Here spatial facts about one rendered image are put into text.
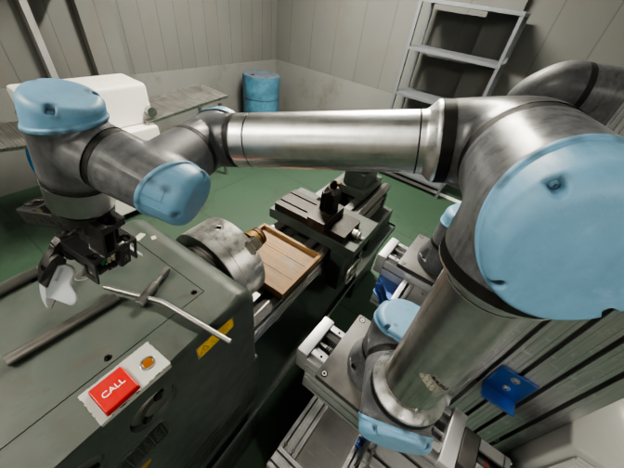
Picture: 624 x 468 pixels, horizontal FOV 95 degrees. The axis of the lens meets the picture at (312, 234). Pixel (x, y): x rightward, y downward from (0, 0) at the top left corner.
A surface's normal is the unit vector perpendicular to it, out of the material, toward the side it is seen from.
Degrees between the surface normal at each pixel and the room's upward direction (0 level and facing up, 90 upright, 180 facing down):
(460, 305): 91
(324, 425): 0
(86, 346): 0
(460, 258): 91
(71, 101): 16
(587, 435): 0
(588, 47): 90
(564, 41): 90
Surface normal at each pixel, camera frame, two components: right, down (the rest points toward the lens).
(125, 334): 0.11, -0.75
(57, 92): 0.37, -0.66
